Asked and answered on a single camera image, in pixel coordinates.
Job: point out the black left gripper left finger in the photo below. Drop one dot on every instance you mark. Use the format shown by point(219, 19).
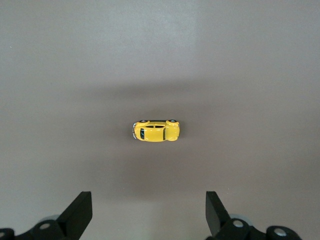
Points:
point(75, 217)

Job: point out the yellow beetle toy car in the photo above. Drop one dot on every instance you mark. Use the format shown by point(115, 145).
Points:
point(155, 132)

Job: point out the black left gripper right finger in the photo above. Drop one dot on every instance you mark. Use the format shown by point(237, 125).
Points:
point(217, 217)

